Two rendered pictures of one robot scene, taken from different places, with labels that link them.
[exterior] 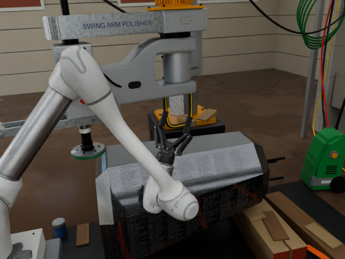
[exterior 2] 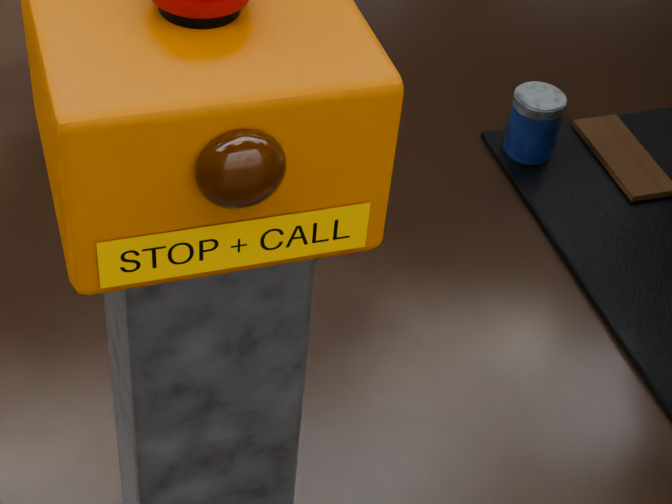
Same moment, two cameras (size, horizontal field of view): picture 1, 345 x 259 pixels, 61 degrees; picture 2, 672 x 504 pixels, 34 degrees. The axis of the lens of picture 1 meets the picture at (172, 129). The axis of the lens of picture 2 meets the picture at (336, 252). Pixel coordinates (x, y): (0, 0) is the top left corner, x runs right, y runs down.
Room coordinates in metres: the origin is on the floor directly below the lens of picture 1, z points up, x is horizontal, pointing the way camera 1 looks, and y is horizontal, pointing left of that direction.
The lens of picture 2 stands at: (0.30, 1.55, 1.28)
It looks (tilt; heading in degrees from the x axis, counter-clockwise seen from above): 42 degrees down; 352
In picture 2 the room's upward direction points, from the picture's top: 6 degrees clockwise
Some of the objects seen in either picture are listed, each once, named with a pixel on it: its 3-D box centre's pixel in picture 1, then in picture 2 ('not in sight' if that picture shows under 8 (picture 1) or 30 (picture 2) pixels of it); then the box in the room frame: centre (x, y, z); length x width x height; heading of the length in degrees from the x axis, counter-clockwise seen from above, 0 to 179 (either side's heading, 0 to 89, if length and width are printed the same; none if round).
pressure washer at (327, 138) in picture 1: (327, 145); not in sight; (2.56, -1.48, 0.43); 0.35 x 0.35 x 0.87; 89
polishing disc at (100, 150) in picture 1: (88, 149); not in sight; (1.76, 0.56, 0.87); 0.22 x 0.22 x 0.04
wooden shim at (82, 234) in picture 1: (82, 234); (623, 156); (1.96, 0.78, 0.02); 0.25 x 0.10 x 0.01; 14
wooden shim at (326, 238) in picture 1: (322, 235); not in sight; (1.69, -1.05, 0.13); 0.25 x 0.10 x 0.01; 22
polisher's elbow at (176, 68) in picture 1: (176, 66); not in sight; (2.02, -0.05, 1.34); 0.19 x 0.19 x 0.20
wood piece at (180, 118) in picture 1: (186, 120); not in sight; (2.41, -0.13, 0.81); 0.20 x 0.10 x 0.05; 22
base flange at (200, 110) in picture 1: (184, 115); not in sight; (2.67, -0.11, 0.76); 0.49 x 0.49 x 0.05; 14
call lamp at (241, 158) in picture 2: not in sight; (241, 169); (0.59, 1.55, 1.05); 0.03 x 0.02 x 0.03; 104
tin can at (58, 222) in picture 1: (59, 227); (533, 123); (1.98, 0.96, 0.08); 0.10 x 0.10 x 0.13
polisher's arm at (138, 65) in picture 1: (140, 77); not in sight; (1.90, 0.19, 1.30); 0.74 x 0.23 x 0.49; 113
